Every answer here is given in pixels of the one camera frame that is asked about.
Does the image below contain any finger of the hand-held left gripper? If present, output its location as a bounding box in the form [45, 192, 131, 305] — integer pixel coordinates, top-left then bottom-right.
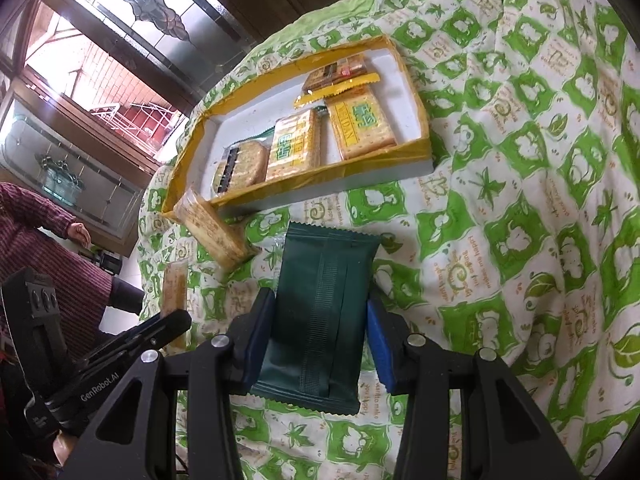
[75, 309, 193, 367]
[160, 332, 190, 357]

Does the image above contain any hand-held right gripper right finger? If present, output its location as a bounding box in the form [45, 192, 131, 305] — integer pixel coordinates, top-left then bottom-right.
[366, 295, 581, 480]

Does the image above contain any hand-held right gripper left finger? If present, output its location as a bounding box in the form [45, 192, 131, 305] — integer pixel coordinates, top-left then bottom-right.
[60, 287, 278, 480]

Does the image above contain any clear plain cracker packet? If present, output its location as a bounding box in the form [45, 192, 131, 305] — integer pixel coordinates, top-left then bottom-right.
[172, 186, 261, 272]
[161, 260, 190, 353]

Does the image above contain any dark green snack packet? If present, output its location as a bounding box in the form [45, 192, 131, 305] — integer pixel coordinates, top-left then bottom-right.
[250, 220, 381, 416]

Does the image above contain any clear green-ended cracker packet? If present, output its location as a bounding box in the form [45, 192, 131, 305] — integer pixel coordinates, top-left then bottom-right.
[212, 130, 273, 196]

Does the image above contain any yellow green label cracker packet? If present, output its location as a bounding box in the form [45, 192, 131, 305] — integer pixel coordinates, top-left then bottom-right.
[325, 87, 397, 162]
[264, 109, 322, 183]

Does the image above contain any white foam tray yellow tape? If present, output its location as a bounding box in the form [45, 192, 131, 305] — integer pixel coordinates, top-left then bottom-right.
[160, 35, 433, 221]

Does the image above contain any gold foil snack packet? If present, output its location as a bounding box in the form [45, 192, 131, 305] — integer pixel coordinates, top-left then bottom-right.
[294, 72, 381, 109]

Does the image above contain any dark brown snack packet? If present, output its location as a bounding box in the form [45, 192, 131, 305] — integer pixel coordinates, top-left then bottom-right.
[302, 54, 373, 93]

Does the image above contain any leaded glass door panel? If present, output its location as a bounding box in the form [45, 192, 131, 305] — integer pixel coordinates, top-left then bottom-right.
[52, 0, 251, 78]
[0, 97, 151, 256]

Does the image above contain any green printed blanket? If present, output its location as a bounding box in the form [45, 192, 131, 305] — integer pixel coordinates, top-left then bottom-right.
[135, 0, 640, 480]

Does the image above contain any red building outside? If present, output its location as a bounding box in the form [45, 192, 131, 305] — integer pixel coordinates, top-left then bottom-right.
[25, 10, 187, 161]

